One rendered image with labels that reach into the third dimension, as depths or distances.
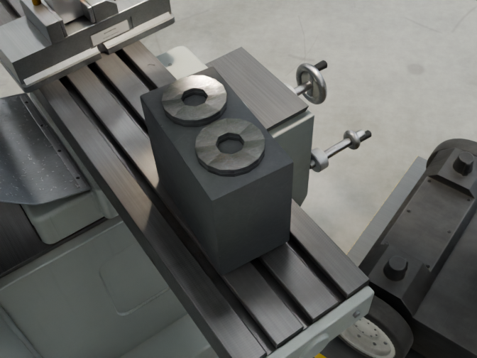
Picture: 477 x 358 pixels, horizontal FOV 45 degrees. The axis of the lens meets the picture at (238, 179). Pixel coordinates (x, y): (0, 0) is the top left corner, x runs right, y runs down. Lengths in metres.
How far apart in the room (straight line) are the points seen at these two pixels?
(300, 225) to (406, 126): 1.56
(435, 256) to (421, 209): 0.13
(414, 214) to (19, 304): 0.88
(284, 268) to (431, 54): 2.04
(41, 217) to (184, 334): 0.68
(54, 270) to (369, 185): 1.32
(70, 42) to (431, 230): 0.88
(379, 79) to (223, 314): 1.91
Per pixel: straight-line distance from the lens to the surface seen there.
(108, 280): 1.36
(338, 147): 1.56
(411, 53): 2.77
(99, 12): 1.18
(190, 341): 1.65
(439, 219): 1.41
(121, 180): 0.98
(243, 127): 0.75
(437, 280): 1.35
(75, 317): 1.40
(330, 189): 2.16
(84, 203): 1.13
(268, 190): 0.74
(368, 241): 1.57
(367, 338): 1.37
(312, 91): 1.57
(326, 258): 0.87
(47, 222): 1.13
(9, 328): 1.28
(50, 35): 1.16
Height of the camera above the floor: 1.70
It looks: 51 degrees down
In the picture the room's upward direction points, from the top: 4 degrees counter-clockwise
